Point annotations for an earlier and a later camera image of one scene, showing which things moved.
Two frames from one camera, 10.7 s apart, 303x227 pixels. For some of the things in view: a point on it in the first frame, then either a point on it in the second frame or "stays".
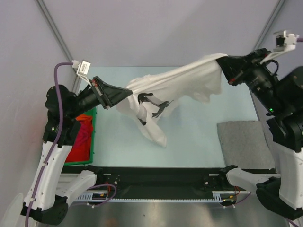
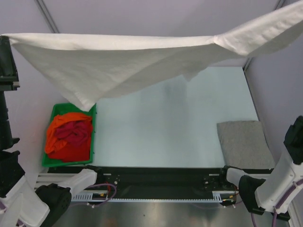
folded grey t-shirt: [245, 145] stays
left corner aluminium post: [42, 4] stays
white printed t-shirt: [155, 96] to [92, 66]
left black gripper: [111, 95] to [8, 72]
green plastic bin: [93, 113] stays
